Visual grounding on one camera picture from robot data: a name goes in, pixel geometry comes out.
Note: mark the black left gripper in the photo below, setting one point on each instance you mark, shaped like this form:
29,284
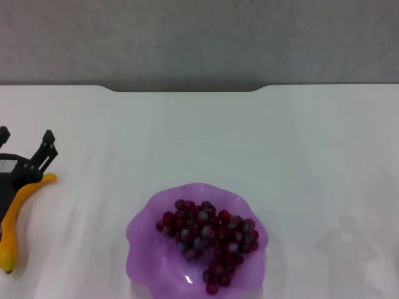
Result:
22,174

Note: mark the yellow banana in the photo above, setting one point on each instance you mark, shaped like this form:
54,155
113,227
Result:
9,249

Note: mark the dark red grape bunch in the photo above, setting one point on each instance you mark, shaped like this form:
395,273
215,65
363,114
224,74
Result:
205,233

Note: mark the purple wavy plastic plate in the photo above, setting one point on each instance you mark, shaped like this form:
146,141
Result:
149,249

